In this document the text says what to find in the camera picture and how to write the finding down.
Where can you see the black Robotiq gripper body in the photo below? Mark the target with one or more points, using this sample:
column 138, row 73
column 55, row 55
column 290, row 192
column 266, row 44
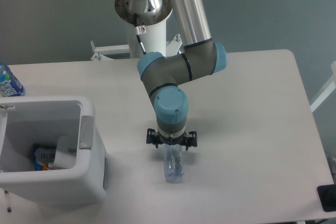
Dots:
column 171, row 140

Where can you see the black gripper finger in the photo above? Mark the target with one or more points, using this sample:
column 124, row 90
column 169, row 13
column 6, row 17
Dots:
column 190, row 139
column 152, row 137

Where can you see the clear plastic bottle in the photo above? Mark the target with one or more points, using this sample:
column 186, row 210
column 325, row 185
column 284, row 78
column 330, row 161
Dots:
column 173, row 164

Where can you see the white paper wrapper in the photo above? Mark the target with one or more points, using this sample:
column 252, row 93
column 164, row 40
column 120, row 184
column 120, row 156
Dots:
column 66, row 152

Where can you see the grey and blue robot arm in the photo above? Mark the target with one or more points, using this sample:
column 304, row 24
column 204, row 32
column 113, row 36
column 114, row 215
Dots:
column 162, row 76

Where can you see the white plastic trash can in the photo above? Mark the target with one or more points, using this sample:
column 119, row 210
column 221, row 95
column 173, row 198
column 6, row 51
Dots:
column 42, row 120

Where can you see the thin pen under trash can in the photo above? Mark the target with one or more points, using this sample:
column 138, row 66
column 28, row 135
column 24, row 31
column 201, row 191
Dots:
column 7, row 201

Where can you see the blue snack packet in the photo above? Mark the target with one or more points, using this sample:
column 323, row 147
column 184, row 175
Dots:
column 43, row 156

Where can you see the black device at table corner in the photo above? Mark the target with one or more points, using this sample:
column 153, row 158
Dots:
column 327, row 197

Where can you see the blue labelled water bottle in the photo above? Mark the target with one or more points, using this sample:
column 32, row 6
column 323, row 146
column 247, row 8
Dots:
column 10, row 85

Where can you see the white pedestal foot middle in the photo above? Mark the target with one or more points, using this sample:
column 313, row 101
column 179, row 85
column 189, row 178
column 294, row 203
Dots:
column 173, row 47

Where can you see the white pedestal foot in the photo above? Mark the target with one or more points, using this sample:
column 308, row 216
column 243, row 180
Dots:
column 173, row 47
column 109, row 52

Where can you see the white pedestal foot left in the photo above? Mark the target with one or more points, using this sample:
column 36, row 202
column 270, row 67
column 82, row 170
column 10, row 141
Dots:
column 109, row 52

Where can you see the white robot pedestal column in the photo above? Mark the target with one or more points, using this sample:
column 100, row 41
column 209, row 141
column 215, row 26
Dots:
column 145, row 22

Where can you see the white frame leg right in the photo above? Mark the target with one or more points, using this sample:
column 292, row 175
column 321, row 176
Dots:
column 324, row 91

